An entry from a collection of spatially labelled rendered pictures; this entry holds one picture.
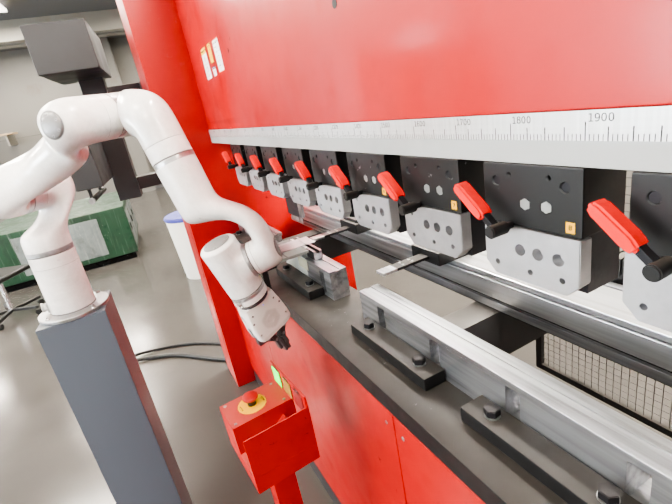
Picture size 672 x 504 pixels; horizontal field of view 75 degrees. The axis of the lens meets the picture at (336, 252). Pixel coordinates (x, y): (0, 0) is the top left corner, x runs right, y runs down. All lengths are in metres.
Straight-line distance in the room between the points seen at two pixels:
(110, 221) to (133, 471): 4.36
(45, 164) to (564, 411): 1.18
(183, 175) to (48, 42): 1.53
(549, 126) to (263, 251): 0.61
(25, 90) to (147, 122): 11.14
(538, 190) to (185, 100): 1.86
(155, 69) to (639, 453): 2.11
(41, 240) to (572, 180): 1.26
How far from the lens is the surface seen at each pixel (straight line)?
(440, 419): 0.88
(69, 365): 1.50
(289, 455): 1.11
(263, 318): 1.04
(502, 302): 1.16
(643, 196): 0.54
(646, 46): 0.52
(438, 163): 0.73
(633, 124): 0.53
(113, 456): 1.67
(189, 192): 0.96
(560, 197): 0.59
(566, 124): 0.57
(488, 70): 0.63
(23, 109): 12.10
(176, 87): 2.24
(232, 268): 0.96
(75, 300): 1.45
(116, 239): 5.83
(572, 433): 0.77
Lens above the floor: 1.47
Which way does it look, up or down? 20 degrees down
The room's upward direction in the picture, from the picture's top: 11 degrees counter-clockwise
